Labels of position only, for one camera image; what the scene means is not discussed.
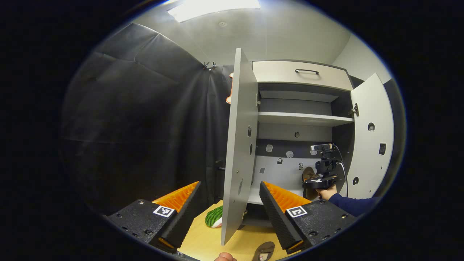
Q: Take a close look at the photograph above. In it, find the green striped watermelon toy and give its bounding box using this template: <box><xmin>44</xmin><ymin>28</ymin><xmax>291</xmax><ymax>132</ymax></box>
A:
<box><xmin>205</xmin><ymin>206</ymin><xmax>224</xmax><ymax>228</ymax></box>

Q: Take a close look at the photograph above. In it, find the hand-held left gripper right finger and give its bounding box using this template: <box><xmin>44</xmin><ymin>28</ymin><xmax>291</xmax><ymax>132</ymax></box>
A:
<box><xmin>259</xmin><ymin>181</ymin><xmax>359</xmax><ymax>255</ymax></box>

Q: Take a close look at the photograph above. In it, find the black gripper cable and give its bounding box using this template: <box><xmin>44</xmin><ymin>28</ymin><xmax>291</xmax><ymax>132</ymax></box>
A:
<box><xmin>332</xmin><ymin>144</ymin><xmax>350</xmax><ymax>198</ymax></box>

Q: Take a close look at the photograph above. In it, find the white cabinet drawer front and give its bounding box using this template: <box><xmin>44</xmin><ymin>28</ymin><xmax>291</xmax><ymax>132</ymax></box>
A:
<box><xmin>252</xmin><ymin>60</ymin><xmax>354</xmax><ymax>92</ymax></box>

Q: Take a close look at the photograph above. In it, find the white shoe cabinet door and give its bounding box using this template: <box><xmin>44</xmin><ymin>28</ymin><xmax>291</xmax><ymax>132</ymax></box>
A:
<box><xmin>349</xmin><ymin>72</ymin><xmax>395</xmax><ymax>200</ymax></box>
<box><xmin>220</xmin><ymin>48</ymin><xmax>258</xmax><ymax>246</ymax></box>

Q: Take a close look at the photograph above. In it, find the brown shoe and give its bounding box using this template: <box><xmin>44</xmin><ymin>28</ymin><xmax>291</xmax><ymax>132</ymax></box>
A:
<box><xmin>253</xmin><ymin>241</ymin><xmax>276</xmax><ymax>261</ymax></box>
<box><xmin>302</xmin><ymin>167</ymin><xmax>320</xmax><ymax>200</ymax></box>

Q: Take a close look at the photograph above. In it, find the ceiling light panel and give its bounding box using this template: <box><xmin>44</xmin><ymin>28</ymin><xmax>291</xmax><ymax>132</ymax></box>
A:
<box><xmin>167</xmin><ymin>0</ymin><xmax>261</xmax><ymax>23</ymax></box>

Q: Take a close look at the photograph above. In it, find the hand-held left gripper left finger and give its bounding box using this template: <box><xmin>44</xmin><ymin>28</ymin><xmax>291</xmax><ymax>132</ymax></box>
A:
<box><xmin>103</xmin><ymin>181</ymin><xmax>203</xmax><ymax>253</ymax></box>

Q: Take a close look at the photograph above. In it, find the white cabinet shelf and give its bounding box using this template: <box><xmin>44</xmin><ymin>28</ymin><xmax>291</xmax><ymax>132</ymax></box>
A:
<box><xmin>257</xmin><ymin>112</ymin><xmax>355</xmax><ymax>127</ymax></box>

